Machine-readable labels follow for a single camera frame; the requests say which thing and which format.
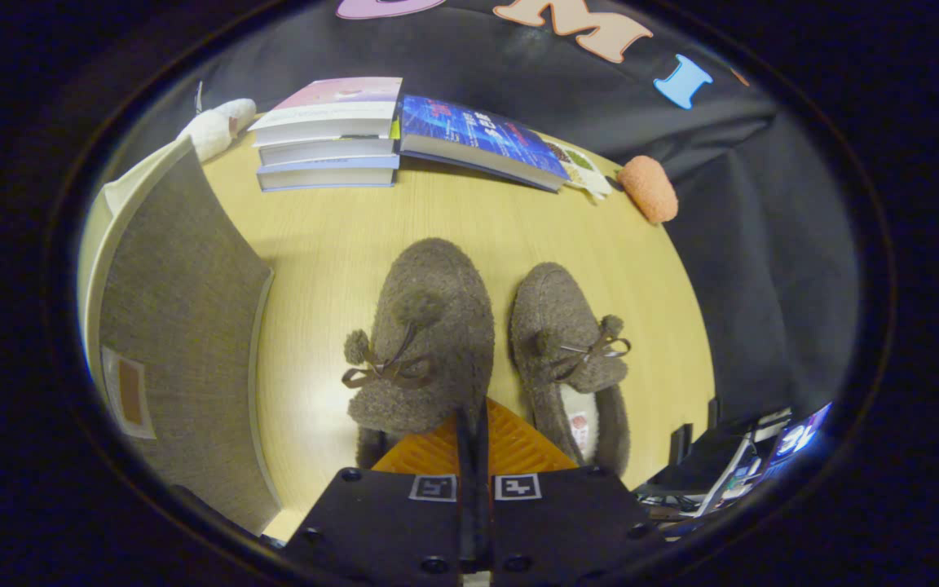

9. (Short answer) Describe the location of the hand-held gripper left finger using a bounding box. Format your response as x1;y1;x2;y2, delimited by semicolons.
280;408;477;581

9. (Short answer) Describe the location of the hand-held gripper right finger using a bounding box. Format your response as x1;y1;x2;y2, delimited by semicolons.
476;396;662;581

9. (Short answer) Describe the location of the brown fuzzy shoe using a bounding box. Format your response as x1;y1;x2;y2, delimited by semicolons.
342;237;496;470
509;262;632;478

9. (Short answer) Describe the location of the grey fabric storage box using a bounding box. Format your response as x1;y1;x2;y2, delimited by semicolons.
78;135;283;536

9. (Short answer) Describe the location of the black desk clutter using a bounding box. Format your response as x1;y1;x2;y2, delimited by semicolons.
635;398;835;531

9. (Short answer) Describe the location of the orange plush toy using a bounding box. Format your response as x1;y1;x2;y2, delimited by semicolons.
617;155;679;225

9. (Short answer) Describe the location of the small snack packet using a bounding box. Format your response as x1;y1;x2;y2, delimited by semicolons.
547;141;615;203

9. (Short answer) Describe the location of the dark blue book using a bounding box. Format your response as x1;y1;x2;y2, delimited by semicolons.
399;95;572;193

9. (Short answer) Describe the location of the pink white book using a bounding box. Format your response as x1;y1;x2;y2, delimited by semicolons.
248;77;403;148

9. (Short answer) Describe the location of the white plush toy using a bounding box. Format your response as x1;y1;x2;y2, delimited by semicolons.
177;98;258;162

